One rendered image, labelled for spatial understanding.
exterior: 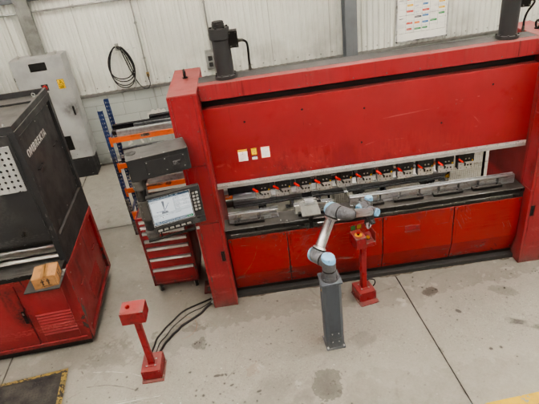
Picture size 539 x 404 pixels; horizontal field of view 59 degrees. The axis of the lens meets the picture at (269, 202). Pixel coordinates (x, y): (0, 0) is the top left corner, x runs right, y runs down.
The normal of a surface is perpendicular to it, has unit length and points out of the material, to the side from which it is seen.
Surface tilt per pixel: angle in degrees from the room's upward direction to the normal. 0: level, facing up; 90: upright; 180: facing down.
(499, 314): 0
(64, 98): 90
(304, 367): 0
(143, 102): 90
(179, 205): 90
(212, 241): 90
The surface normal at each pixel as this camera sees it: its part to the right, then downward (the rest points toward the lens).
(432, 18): 0.15, 0.49
